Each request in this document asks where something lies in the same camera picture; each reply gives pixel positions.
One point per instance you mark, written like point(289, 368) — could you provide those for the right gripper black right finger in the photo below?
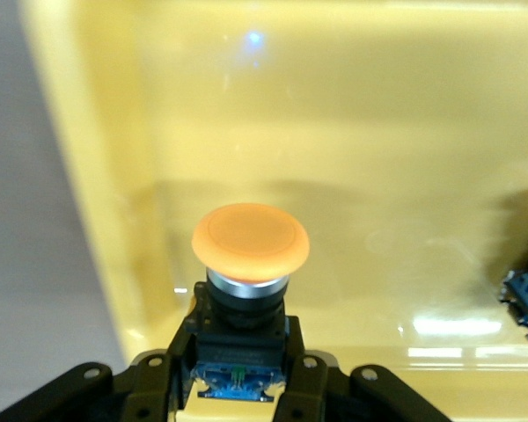
point(334, 395)

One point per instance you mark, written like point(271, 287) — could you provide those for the yellow plastic tray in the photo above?
point(334, 132)

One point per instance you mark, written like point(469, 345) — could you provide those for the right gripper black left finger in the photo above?
point(114, 395)

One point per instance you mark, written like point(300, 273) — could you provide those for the yellow mushroom push button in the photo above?
point(525, 294)
point(251, 242)

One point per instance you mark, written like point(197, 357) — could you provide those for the brown table cover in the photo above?
point(26, 176)

